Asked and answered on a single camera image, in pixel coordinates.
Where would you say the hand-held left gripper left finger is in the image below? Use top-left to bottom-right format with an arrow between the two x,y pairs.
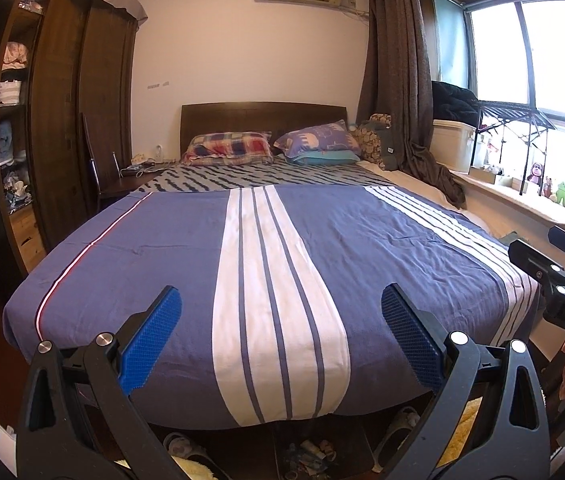
16,285 -> 190,480

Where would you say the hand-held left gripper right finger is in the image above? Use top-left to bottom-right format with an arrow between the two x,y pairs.
381,283 -> 551,480

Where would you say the green cloth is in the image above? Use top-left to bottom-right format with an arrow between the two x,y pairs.
500,230 -> 532,249

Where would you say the brown monkey plush toy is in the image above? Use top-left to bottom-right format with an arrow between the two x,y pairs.
527,161 -> 549,187

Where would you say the grey slipper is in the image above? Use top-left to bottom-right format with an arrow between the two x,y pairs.
162,431 -> 224,480
373,406 -> 422,473

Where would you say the cream bed sheet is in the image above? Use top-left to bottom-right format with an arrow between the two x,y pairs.
357,160 -> 513,248

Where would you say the white storage box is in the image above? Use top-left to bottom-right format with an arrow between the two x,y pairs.
433,119 -> 476,176

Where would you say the black drying rack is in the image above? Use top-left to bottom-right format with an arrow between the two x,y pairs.
470,100 -> 558,196

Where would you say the blue white striped blanket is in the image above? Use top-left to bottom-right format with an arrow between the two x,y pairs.
4,184 -> 541,428

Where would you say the dark box of small bottles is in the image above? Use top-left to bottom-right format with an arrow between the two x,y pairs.
276,436 -> 339,480

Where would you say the dark wooden nightstand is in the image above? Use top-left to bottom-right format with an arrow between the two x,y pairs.
97,160 -> 179,202

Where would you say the black jacket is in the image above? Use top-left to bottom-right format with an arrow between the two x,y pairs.
431,81 -> 486,123

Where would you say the dark chair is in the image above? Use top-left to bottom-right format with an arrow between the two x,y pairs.
80,112 -> 128,211

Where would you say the window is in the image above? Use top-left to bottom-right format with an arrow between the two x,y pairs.
463,0 -> 565,133

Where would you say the zebra striped bed sheet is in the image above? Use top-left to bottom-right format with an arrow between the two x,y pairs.
132,162 -> 393,193

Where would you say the brown patterned plush toy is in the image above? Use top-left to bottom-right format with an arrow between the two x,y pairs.
350,113 -> 403,171

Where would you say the teal pillow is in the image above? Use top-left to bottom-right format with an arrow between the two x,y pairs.
285,150 -> 361,166

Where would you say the plaid pillow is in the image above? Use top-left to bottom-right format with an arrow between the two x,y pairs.
182,131 -> 274,166

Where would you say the purple printed pillow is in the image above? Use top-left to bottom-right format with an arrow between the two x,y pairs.
273,120 -> 362,158

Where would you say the grey roller blind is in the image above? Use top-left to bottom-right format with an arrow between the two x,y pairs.
433,0 -> 468,83

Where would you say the brown curtain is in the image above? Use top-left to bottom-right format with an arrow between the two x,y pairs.
357,0 -> 468,208

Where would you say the dark wooden wardrobe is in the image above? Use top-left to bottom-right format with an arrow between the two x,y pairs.
0,0 -> 148,306

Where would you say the dark wooden headboard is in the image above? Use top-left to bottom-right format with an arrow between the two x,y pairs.
180,102 -> 348,158

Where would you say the stack of folded clothes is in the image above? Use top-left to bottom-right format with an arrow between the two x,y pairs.
0,40 -> 33,211

